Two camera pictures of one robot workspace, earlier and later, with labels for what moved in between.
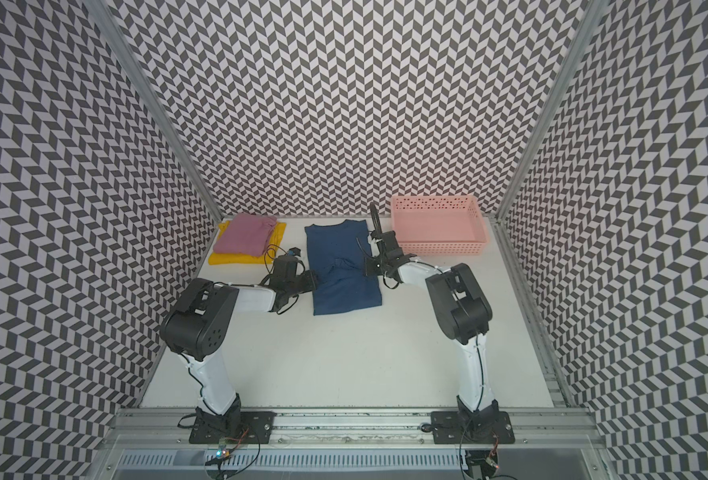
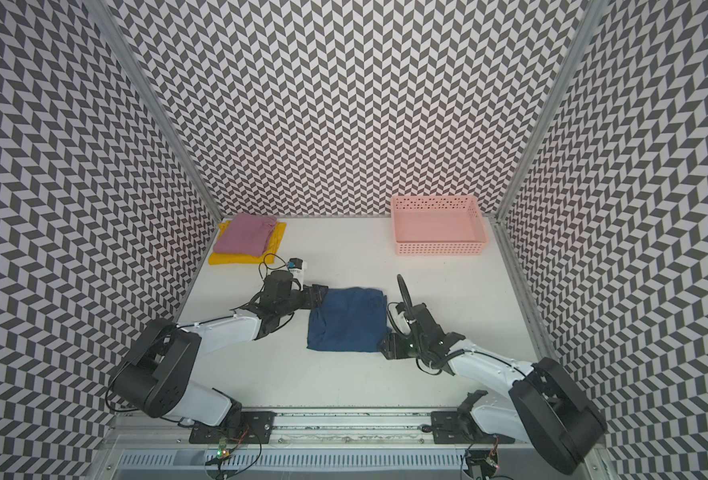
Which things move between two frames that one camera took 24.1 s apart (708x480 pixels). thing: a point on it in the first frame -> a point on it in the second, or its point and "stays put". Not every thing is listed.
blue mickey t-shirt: (337, 252) -> (351, 319)
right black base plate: (448, 428) stays put
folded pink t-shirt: (245, 234) stays put
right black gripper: (370, 271) -> (393, 344)
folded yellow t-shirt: (269, 257) stays put
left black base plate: (254, 428) stays put
